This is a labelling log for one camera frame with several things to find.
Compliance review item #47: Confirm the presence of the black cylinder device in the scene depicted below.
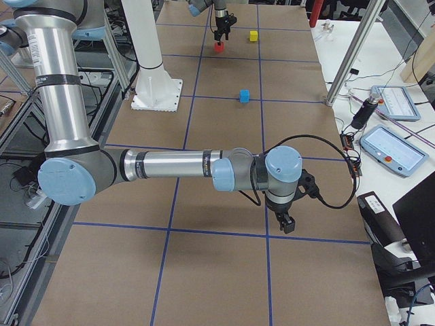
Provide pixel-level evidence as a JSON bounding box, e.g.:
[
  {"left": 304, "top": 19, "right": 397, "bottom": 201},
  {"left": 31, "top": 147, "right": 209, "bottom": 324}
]
[{"left": 351, "top": 93, "right": 380, "bottom": 130}]

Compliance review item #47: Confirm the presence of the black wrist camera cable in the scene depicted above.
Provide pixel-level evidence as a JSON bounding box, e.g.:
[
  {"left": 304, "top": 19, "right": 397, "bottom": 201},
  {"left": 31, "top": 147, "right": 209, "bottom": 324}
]
[{"left": 271, "top": 134, "right": 358, "bottom": 209}]

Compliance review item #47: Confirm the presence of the red cylinder object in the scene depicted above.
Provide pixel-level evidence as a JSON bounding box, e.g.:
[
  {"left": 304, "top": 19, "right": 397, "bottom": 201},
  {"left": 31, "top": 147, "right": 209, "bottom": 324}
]
[{"left": 309, "top": 0, "right": 324, "bottom": 28}]

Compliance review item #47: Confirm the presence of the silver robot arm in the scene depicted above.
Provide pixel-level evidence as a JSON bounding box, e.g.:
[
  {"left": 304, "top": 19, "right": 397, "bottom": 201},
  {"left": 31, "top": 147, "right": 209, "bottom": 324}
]
[
  {"left": 188, "top": 0, "right": 237, "bottom": 45},
  {"left": 9, "top": 1, "right": 302, "bottom": 233}
]

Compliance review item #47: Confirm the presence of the black monitor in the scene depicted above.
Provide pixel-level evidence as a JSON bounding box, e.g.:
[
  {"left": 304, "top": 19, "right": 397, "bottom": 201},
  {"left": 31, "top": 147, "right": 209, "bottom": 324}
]
[{"left": 393, "top": 173, "right": 434, "bottom": 263}]

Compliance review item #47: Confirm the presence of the wooden board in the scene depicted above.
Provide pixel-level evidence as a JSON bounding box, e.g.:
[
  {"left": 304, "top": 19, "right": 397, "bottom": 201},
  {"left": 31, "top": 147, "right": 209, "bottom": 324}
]
[{"left": 400, "top": 28, "right": 434, "bottom": 83}]

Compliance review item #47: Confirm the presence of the small white metal fitting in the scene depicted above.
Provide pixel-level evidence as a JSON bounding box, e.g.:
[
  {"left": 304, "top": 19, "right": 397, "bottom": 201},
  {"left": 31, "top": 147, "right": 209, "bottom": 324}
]
[{"left": 321, "top": 19, "right": 334, "bottom": 34}]

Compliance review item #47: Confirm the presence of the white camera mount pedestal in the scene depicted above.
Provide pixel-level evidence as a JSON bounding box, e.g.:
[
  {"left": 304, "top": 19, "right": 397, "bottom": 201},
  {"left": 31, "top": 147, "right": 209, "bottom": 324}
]
[{"left": 122, "top": 0, "right": 183, "bottom": 112}]

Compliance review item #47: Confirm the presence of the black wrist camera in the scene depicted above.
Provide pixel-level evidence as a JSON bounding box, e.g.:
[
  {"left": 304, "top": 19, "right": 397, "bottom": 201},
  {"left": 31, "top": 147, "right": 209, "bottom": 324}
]
[{"left": 294, "top": 169, "right": 320, "bottom": 200}]

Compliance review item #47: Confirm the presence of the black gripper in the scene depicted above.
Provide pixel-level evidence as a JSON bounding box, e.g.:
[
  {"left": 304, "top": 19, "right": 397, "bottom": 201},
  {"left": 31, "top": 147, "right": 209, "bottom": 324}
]
[
  {"left": 213, "top": 10, "right": 237, "bottom": 42},
  {"left": 270, "top": 202, "right": 296, "bottom": 233}
]

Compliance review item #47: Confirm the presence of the teach pendant tablet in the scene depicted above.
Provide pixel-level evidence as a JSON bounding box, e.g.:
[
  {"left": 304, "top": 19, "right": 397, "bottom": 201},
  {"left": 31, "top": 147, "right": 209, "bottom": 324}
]
[
  {"left": 360, "top": 124, "right": 429, "bottom": 177},
  {"left": 371, "top": 86, "right": 421, "bottom": 122}
]

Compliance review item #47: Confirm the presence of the near teach pendant tablet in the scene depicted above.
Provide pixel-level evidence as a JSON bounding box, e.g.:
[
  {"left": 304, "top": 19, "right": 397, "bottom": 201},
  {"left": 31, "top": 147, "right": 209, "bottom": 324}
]
[{"left": 360, "top": 124, "right": 429, "bottom": 177}]

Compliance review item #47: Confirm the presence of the far teach pendant tablet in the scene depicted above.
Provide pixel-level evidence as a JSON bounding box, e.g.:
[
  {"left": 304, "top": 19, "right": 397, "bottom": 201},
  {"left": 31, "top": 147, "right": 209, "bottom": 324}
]
[{"left": 371, "top": 86, "right": 421, "bottom": 122}]

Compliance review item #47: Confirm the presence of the blue cube block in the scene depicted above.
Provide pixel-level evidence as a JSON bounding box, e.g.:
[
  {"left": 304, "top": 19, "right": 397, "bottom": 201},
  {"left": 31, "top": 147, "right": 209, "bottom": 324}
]
[{"left": 239, "top": 89, "right": 250, "bottom": 103}]

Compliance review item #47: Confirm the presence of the red cube block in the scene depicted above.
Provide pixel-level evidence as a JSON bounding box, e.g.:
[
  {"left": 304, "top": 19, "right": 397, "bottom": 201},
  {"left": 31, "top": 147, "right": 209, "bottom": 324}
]
[{"left": 213, "top": 41, "right": 224, "bottom": 53}]

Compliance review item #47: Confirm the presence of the aluminium frame post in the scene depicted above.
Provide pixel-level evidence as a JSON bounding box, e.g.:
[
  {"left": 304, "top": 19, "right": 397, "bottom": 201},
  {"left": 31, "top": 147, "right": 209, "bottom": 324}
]
[{"left": 325, "top": 0, "right": 385, "bottom": 107}]

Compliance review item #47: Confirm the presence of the orange circuit board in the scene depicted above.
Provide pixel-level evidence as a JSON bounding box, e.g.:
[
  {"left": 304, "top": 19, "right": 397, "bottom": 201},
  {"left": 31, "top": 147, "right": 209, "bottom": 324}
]
[{"left": 340, "top": 133, "right": 354, "bottom": 151}]

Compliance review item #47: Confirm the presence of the yellow cube block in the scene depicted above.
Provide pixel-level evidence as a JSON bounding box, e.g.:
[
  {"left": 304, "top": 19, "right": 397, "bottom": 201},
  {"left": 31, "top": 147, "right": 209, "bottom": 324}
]
[{"left": 249, "top": 30, "right": 258, "bottom": 43}]

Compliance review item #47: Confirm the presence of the black box device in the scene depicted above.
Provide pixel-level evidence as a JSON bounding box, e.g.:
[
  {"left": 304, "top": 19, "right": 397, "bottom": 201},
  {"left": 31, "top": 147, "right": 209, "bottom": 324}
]
[{"left": 357, "top": 192, "right": 405, "bottom": 247}]

